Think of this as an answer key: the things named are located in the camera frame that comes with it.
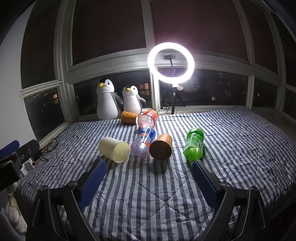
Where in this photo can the large penguin plush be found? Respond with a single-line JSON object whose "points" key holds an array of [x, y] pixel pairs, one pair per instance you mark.
{"points": [[109, 103]]}

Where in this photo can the red orange tea bottle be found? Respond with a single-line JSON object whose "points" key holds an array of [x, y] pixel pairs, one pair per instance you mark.
{"points": [[148, 118]]}

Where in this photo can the white ring light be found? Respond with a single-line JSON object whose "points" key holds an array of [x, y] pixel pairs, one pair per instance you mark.
{"points": [[174, 81]]}

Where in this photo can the black phone holder clamp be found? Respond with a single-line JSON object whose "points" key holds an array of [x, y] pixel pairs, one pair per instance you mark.
{"points": [[170, 58]]}

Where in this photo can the blue orange soda bottle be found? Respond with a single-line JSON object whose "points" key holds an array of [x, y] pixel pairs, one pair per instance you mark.
{"points": [[140, 146]]}

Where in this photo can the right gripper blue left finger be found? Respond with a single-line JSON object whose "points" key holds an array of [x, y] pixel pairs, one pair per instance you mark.
{"points": [[89, 183]]}

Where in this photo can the striped blue white quilt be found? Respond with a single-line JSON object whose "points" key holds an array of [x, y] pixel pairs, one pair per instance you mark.
{"points": [[147, 199]]}

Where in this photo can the green plastic bottle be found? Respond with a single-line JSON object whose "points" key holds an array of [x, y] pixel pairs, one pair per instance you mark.
{"points": [[194, 145]]}

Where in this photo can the orange cup far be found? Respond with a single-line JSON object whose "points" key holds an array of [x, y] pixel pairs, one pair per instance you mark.
{"points": [[129, 118]]}

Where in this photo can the small penguin plush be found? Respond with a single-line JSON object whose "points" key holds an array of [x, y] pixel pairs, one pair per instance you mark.
{"points": [[132, 102]]}

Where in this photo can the black tripod stand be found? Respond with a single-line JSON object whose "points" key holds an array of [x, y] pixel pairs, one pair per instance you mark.
{"points": [[173, 97]]}

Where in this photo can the cream white plastic cup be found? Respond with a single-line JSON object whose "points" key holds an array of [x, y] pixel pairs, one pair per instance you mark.
{"points": [[116, 150]]}

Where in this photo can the copper brown cup near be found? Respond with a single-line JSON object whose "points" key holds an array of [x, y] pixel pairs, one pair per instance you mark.
{"points": [[161, 149]]}

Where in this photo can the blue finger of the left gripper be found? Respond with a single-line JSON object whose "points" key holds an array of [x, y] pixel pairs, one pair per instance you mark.
{"points": [[9, 149]]}

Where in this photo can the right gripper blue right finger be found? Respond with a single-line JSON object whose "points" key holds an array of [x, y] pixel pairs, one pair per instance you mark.
{"points": [[207, 182]]}

